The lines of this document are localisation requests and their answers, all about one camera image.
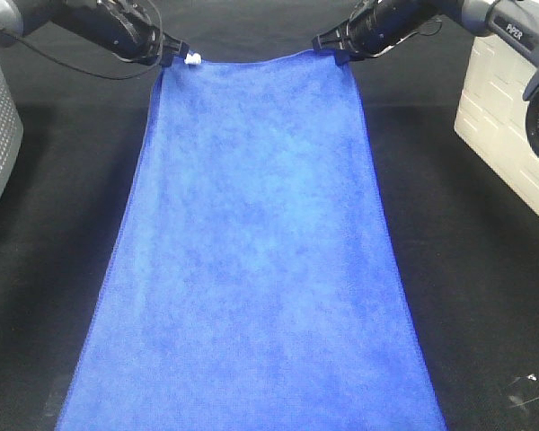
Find blue microfibre towel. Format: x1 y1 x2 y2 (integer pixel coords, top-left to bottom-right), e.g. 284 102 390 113
57 51 446 430

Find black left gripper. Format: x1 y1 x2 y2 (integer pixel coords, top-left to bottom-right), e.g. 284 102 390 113
83 1 190 67

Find white slotted storage box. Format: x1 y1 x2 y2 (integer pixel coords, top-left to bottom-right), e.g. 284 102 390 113
454 35 539 216

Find black table cloth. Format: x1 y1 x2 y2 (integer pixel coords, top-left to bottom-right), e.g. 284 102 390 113
0 21 539 430

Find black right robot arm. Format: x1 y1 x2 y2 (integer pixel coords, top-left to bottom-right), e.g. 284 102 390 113
312 1 539 159

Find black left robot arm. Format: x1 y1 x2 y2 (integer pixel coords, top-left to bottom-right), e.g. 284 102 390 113
0 1 190 67

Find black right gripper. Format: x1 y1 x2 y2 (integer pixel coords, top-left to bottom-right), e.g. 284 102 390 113
312 0 431 66

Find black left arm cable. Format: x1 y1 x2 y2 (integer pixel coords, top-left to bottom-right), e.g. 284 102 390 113
0 0 165 82

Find right clear tape piece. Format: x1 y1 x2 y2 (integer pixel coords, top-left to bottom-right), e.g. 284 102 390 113
502 373 539 414

